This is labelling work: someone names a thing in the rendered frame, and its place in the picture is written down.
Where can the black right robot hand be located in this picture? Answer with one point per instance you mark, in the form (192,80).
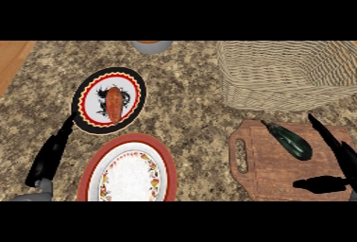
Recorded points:
(338,151)

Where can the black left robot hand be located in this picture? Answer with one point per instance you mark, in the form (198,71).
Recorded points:
(47,157)

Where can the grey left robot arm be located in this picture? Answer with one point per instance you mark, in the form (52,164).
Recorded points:
(39,193)

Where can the dark green eggplant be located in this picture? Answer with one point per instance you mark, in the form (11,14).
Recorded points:
(289,142)

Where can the brown wooden cutting board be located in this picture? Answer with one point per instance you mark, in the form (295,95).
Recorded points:
(283,164)

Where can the pale wicker basket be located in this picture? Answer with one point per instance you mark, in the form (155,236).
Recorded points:
(288,74)

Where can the red rimmed floral plate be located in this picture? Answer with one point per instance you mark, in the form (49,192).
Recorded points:
(127,170)

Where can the black rimmed patterned plate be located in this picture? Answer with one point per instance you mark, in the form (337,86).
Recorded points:
(109,100)

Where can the grey cup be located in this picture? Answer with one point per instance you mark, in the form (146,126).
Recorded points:
(151,46)

